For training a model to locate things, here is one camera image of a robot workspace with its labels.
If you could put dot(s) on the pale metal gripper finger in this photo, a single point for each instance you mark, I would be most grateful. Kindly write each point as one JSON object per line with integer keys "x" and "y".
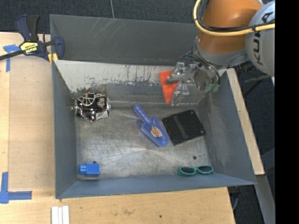
{"x": 180, "y": 72}
{"x": 184, "y": 89}

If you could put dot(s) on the orange block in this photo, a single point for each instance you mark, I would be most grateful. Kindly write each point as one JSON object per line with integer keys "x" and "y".
{"x": 166, "y": 91}

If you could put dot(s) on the black flat square pad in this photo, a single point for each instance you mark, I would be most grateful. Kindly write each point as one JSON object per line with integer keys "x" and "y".
{"x": 183, "y": 126}

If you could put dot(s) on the blue toy trowel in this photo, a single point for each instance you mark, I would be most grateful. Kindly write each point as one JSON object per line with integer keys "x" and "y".
{"x": 153, "y": 129}

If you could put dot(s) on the grey metal bin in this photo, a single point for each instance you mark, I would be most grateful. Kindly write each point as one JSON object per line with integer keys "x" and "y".
{"x": 130, "y": 148}

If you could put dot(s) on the green sunglasses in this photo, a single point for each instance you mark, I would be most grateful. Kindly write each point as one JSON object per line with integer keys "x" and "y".
{"x": 195, "y": 170}

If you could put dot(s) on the black and white patterned toy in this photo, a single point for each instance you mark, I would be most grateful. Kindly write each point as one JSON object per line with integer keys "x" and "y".
{"x": 92, "y": 107}

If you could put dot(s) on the blue toy block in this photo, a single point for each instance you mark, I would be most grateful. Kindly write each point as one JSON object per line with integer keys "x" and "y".
{"x": 90, "y": 169}

